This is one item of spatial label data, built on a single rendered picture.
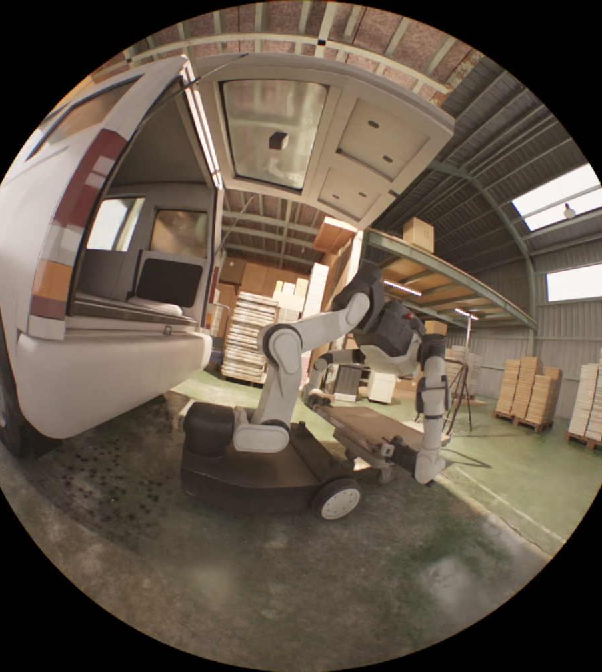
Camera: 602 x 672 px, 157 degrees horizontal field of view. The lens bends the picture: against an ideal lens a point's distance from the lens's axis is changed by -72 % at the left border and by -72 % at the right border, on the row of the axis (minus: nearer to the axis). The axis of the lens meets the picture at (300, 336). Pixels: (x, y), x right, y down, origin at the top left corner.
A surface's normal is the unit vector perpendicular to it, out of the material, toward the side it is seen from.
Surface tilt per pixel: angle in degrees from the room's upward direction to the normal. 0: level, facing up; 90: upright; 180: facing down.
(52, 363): 78
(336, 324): 100
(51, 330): 86
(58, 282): 85
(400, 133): 166
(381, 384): 90
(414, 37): 180
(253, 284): 90
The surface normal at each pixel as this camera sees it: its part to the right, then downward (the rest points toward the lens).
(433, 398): -0.48, -0.75
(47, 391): 0.73, 0.11
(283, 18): -0.22, 0.98
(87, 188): 0.97, 0.11
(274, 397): 0.36, 0.06
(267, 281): 0.13, 0.01
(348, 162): -0.44, 0.90
